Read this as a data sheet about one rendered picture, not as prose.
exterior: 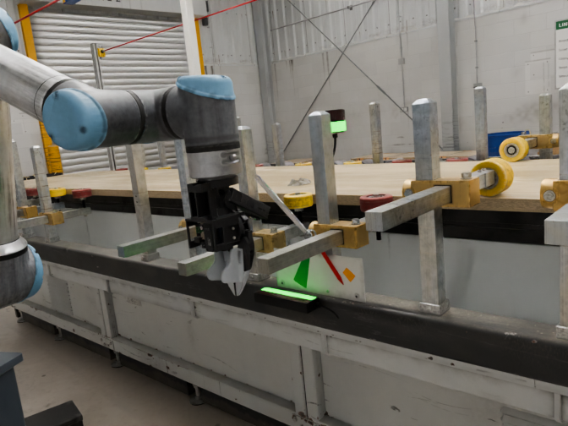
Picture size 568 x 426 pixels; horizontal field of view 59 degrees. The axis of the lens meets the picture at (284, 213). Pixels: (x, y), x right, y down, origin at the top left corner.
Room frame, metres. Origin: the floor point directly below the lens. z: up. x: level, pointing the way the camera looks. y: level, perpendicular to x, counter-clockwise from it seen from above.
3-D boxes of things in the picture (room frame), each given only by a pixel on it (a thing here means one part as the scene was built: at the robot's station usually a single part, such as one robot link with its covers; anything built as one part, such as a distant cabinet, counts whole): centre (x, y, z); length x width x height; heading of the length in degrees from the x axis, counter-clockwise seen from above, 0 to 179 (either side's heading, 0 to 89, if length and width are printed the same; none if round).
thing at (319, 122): (1.13, -0.10, 0.88); 0.03 x 0.03 x 0.48; 48
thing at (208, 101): (0.85, 0.11, 1.13); 0.10 x 0.09 x 0.12; 57
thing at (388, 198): (1.22, -0.23, 0.85); 0.08 x 0.08 x 0.11
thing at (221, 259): (0.86, 0.12, 0.86); 0.06 x 0.03 x 0.09; 138
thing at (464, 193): (0.95, -0.30, 0.95); 0.13 x 0.06 x 0.05; 48
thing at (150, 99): (0.90, 0.21, 1.14); 0.12 x 0.12 x 0.09; 57
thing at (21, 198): (2.31, 1.19, 0.91); 0.03 x 0.03 x 0.48; 48
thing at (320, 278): (1.14, -0.06, 0.75); 0.26 x 0.01 x 0.10; 48
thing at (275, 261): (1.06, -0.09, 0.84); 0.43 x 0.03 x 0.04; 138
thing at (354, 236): (1.12, -0.12, 0.85); 0.13 x 0.06 x 0.05; 48
